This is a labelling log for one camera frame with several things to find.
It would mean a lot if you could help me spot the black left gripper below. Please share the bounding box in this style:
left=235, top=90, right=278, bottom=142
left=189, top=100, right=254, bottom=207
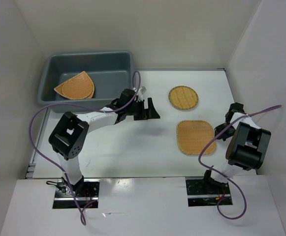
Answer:
left=126, top=98, right=160, bottom=121

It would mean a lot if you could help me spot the round yellow-green woven tray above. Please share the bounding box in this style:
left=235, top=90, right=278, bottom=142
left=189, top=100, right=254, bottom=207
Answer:
left=168, top=86, right=199, bottom=111

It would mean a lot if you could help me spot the rounded tan woven tray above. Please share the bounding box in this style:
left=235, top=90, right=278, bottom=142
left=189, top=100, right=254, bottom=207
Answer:
left=176, top=120, right=215, bottom=155

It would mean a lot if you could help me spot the round orange woven tray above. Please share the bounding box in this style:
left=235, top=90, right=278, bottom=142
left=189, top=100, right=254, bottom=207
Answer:
left=61, top=75, right=95, bottom=99

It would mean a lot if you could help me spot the triangular orange woven tray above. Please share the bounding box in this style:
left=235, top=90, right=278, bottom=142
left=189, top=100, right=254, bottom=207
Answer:
left=54, top=71, right=95, bottom=100

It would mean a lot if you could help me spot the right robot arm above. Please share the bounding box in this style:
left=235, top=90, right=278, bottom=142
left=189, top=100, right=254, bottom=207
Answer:
left=201, top=103, right=271, bottom=194

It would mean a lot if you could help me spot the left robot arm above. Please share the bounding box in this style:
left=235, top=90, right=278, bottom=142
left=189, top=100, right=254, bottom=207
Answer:
left=49, top=87, right=160, bottom=197

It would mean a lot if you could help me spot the grey plastic bin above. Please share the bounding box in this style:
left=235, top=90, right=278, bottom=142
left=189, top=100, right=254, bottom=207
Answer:
left=37, top=51, right=135, bottom=113

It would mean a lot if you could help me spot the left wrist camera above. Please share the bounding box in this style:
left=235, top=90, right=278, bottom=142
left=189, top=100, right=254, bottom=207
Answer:
left=134, top=86, right=147, bottom=101

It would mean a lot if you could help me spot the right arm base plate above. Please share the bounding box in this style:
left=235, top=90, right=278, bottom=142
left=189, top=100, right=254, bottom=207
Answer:
left=185, top=178, right=233, bottom=207

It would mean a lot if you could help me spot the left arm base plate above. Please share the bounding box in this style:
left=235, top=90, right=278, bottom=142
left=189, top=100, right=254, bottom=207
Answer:
left=46, top=178, right=100, bottom=209

